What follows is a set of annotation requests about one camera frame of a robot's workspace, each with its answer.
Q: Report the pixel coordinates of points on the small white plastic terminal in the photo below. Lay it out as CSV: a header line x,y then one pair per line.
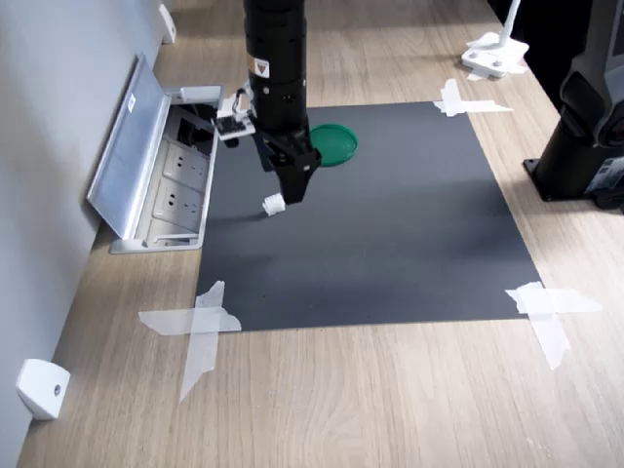
x,y
274,205

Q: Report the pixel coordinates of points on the round green lid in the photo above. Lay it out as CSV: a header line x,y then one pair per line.
x,y
339,144

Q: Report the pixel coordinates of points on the white power socket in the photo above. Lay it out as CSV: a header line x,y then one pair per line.
x,y
185,163
178,200

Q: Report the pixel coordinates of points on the dark grey mat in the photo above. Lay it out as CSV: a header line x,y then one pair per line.
x,y
370,244

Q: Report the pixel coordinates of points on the grey partition screen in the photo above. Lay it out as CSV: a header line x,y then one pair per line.
x,y
44,146

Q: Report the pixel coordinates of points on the small white partition bracket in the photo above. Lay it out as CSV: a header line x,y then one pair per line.
x,y
41,390
167,24

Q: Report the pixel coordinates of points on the white camera stand bracket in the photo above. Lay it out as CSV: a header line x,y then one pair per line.
x,y
487,61

